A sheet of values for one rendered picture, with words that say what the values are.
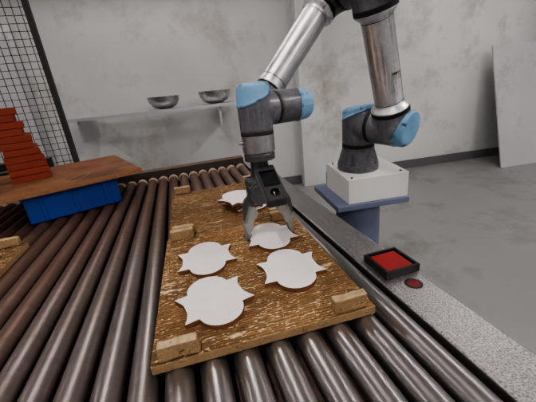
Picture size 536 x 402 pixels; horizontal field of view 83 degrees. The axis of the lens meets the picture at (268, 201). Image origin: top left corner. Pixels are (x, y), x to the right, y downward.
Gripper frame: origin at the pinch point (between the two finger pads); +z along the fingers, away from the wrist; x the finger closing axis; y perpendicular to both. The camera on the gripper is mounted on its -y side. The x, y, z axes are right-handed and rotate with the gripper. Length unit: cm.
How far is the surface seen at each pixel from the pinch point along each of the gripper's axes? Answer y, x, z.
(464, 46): 300, -354, -70
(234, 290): -19.1, 11.7, 0.2
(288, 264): -14.6, 0.1, 0.1
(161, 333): -24.2, 24.3, 1.3
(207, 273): -11.3, 16.1, 0.0
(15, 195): 44, 73, -11
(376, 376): -40.1, -3.3, 3.3
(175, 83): 332, 23, -60
